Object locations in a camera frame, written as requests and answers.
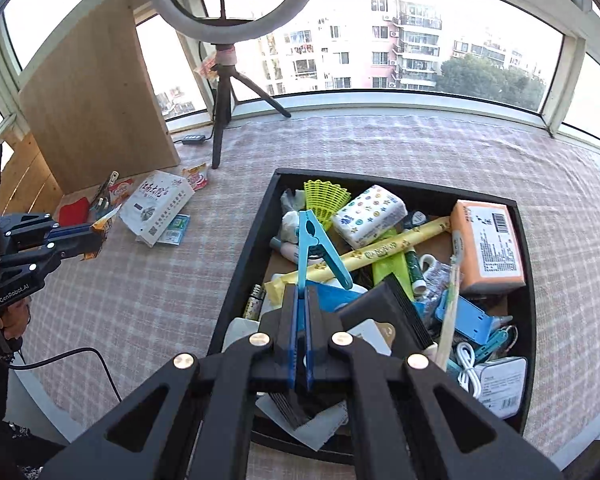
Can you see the green packet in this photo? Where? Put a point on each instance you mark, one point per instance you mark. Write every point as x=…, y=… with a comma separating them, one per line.
x=390, y=270

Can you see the small white tube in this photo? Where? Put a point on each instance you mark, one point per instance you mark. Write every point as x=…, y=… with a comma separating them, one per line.
x=286, y=250

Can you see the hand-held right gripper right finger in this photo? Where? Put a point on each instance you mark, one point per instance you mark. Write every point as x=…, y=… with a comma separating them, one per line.
x=311, y=340

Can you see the grey nonwoven pouch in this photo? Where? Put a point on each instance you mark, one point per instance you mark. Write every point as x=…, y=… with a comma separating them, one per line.
x=320, y=430

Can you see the white green tube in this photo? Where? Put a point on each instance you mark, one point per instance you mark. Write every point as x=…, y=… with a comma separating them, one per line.
x=415, y=272

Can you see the teal white printed packet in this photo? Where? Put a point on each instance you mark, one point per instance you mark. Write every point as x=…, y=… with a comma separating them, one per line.
x=176, y=230

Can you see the pine slat panel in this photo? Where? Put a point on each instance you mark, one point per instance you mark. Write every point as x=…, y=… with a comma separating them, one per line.
x=30, y=175

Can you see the large wooden board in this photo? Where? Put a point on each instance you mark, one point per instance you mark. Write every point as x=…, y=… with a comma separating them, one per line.
x=95, y=110

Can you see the blue plastic holder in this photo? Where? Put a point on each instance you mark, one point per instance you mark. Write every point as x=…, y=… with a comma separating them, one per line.
x=467, y=320

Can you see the white square power bank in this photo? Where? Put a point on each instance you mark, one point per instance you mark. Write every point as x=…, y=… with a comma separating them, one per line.
x=505, y=390

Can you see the blue wipes packet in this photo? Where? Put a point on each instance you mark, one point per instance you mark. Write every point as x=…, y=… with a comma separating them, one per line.
x=330, y=297

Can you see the patterned tissue pack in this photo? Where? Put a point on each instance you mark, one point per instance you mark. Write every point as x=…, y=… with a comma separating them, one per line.
x=370, y=215

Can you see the crumpled clear bag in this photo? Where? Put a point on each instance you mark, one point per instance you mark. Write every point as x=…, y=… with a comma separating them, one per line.
x=292, y=200

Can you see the metal carabiner with keys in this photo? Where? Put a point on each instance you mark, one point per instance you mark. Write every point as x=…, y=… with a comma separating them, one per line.
x=101, y=206

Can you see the white printed box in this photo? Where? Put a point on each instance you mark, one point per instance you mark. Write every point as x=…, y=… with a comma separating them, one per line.
x=152, y=205

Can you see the person's left forearm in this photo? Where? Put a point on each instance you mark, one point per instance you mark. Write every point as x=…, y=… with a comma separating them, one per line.
x=0, y=410

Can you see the blue clothes peg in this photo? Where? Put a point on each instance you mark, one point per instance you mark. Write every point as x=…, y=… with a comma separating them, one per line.
x=315, y=245
x=495, y=342

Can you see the person's left hand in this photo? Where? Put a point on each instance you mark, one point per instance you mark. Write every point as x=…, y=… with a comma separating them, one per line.
x=17, y=322

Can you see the orange pack white label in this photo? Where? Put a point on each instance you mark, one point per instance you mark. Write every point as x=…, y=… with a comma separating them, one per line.
x=485, y=250

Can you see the black tray container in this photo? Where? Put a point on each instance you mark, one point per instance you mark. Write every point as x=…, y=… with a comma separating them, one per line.
x=260, y=240

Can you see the black tripod stand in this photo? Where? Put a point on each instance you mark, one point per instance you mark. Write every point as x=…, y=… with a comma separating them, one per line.
x=220, y=125

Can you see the white paper packet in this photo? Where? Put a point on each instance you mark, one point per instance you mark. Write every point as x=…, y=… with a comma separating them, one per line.
x=237, y=332

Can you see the red fabric pouch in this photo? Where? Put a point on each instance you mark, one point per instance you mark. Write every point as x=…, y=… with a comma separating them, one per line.
x=74, y=211

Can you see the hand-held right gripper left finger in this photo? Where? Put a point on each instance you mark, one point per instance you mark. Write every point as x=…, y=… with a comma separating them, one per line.
x=292, y=340

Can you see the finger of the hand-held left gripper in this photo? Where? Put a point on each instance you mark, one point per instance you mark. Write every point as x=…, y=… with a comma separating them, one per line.
x=70, y=232
x=80, y=247

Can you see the long yellow paper packet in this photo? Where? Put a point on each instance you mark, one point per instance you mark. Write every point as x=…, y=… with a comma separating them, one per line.
x=370, y=255

